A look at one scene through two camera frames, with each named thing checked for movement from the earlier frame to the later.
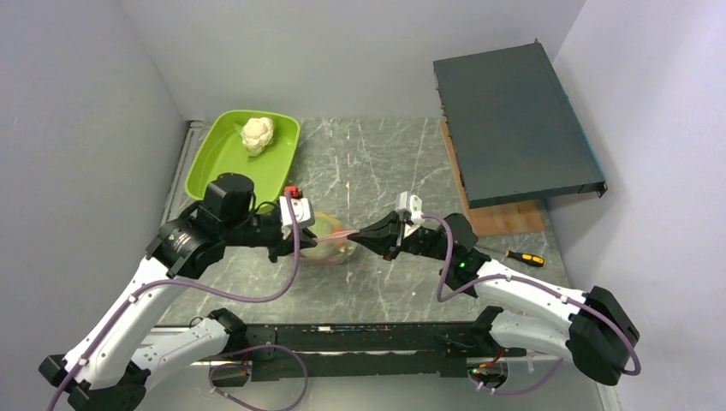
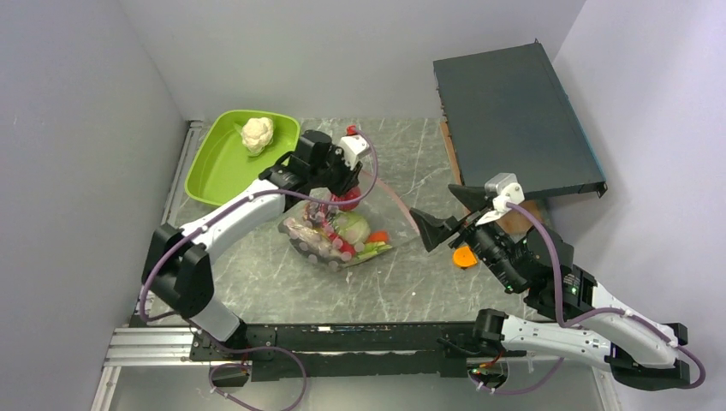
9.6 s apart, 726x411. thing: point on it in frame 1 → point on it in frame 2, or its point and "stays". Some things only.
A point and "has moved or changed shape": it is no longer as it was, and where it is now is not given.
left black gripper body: (264, 234) → (336, 175)
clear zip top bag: (334, 248) has moved or changed shape
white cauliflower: (257, 134) stays
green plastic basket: (259, 144) stays
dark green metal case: (514, 134) stays
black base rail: (371, 351) stays
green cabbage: (324, 224) → (352, 228)
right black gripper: (382, 236) → (433, 229)
